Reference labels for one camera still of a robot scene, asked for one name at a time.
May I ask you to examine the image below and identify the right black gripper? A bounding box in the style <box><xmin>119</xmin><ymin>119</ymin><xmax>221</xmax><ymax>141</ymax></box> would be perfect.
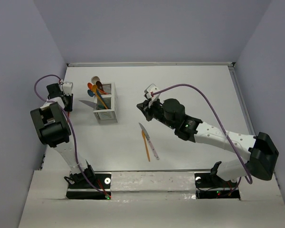
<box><xmin>137</xmin><ymin>97</ymin><xmax>176</xmax><ymax>130</ymax></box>

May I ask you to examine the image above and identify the steel knife pink handle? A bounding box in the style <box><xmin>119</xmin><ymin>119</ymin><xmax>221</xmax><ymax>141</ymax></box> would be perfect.
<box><xmin>139</xmin><ymin>123</ymin><xmax>160</xmax><ymax>160</ymax></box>

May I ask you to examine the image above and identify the blue plastic spoon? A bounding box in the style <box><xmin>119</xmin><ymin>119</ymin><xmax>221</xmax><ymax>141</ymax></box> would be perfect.
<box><xmin>87</xmin><ymin>89</ymin><xmax>96</xmax><ymax>97</ymax></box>

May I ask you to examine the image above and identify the steel knife green handle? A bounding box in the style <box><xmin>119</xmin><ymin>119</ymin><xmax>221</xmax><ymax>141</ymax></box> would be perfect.
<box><xmin>80</xmin><ymin>100</ymin><xmax>97</xmax><ymax>109</ymax></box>

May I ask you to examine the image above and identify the red-orange plastic spoon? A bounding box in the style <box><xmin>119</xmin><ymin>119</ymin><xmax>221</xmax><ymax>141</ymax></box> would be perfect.
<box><xmin>87</xmin><ymin>83</ymin><xmax>93</xmax><ymax>90</ymax></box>

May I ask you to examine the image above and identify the orange plastic knife long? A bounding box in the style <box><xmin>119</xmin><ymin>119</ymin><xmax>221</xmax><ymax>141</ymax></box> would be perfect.
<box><xmin>96</xmin><ymin>95</ymin><xmax>108</xmax><ymax>109</ymax></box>

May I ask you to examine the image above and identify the beige wooden spoon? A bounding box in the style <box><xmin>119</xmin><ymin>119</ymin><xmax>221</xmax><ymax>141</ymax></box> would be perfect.
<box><xmin>91</xmin><ymin>76</ymin><xmax>100</xmax><ymax>84</ymax></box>

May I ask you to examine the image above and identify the dark brown wooden spoon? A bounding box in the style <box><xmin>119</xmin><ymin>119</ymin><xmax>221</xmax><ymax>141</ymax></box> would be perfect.
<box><xmin>95</xmin><ymin>81</ymin><xmax>107</xmax><ymax>95</ymax></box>

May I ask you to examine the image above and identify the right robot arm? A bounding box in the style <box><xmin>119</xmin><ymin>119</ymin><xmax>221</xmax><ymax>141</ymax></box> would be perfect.
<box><xmin>136</xmin><ymin>98</ymin><xmax>279</xmax><ymax>186</ymax></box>

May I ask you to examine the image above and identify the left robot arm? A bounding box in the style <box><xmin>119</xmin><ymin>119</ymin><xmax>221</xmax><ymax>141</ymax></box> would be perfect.
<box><xmin>30</xmin><ymin>83</ymin><xmax>96</xmax><ymax>188</ymax></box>

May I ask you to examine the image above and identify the orange plastic knife front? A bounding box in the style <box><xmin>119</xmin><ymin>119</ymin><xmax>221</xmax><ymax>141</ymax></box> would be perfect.
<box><xmin>141</xmin><ymin>130</ymin><xmax>151</xmax><ymax>162</ymax></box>

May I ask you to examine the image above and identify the white two-compartment utensil caddy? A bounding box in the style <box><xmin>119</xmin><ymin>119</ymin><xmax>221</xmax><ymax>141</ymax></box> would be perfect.
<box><xmin>93</xmin><ymin>82</ymin><xmax>118</xmax><ymax>123</ymax></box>

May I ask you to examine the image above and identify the white foam front board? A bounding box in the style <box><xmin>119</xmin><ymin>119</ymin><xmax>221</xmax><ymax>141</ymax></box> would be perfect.
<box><xmin>19</xmin><ymin>171</ymin><xmax>285</xmax><ymax>228</ymax></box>

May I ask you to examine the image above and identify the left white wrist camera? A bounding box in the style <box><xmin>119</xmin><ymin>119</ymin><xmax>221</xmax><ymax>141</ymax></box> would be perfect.
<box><xmin>61</xmin><ymin>82</ymin><xmax>73</xmax><ymax>96</ymax></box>

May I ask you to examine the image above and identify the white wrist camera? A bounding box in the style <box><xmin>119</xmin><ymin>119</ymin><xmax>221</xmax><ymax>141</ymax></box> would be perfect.
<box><xmin>61</xmin><ymin>82</ymin><xmax>73</xmax><ymax>96</ymax></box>
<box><xmin>144</xmin><ymin>84</ymin><xmax>160</xmax><ymax>108</ymax></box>

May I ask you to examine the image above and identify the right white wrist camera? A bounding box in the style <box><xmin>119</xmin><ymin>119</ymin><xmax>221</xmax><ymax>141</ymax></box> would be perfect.
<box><xmin>144</xmin><ymin>84</ymin><xmax>160</xmax><ymax>108</ymax></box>

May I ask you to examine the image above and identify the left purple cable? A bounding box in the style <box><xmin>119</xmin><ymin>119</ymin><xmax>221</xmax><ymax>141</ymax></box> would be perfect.
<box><xmin>34</xmin><ymin>74</ymin><xmax>111</xmax><ymax>200</ymax></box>

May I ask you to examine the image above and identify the purple cable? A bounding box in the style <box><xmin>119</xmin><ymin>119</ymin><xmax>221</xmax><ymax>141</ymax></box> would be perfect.
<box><xmin>34</xmin><ymin>74</ymin><xmax>111</xmax><ymax>200</ymax></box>
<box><xmin>151</xmin><ymin>83</ymin><xmax>253</xmax><ymax>197</ymax></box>

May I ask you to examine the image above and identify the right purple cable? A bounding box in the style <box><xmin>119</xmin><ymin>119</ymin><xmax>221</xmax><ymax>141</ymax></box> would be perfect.
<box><xmin>151</xmin><ymin>83</ymin><xmax>253</xmax><ymax>197</ymax></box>

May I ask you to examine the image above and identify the aluminium rail back edge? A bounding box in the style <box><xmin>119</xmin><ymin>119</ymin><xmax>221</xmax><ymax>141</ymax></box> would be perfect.
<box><xmin>66</xmin><ymin>62</ymin><xmax>235</xmax><ymax>67</ymax></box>

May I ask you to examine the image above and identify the aluminium rail edge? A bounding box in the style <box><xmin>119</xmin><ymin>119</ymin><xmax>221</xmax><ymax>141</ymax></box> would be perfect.
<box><xmin>66</xmin><ymin>62</ymin><xmax>235</xmax><ymax>67</ymax></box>
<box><xmin>228</xmin><ymin>62</ymin><xmax>269</xmax><ymax>169</ymax></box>

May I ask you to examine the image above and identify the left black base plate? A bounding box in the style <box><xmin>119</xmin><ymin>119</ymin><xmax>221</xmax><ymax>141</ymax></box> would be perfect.
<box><xmin>64</xmin><ymin>172</ymin><xmax>112</xmax><ymax>200</ymax></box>

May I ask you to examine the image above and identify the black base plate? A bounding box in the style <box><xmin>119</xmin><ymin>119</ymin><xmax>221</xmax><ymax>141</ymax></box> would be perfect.
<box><xmin>194</xmin><ymin>172</ymin><xmax>240</xmax><ymax>199</ymax></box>
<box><xmin>64</xmin><ymin>172</ymin><xmax>112</xmax><ymax>200</ymax></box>

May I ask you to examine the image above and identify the aluminium rail right edge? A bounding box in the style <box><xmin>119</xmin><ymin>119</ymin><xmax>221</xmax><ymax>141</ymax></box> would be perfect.
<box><xmin>228</xmin><ymin>62</ymin><xmax>269</xmax><ymax>169</ymax></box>

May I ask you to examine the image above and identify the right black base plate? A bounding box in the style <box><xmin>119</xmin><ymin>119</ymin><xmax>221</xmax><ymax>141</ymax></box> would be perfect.
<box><xmin>194</xmin><ymin>172</ymin><xmax>240</xmax><ymax>199</ymax></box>

